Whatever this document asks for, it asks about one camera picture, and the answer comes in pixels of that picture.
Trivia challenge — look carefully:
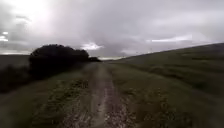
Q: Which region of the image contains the brown dirt track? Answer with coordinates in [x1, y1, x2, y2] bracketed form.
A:
[58, 62, 134, 128]

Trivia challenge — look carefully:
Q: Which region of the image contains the dark clump of bushes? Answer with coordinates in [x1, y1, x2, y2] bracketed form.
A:
[0, 43, 103, 93]

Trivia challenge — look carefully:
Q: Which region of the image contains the grassy hillside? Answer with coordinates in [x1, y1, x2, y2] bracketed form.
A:
[103, 42, 224, 128]

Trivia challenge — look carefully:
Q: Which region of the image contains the grass field beside track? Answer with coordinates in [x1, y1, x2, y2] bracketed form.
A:
[0, 54, 99, 128]

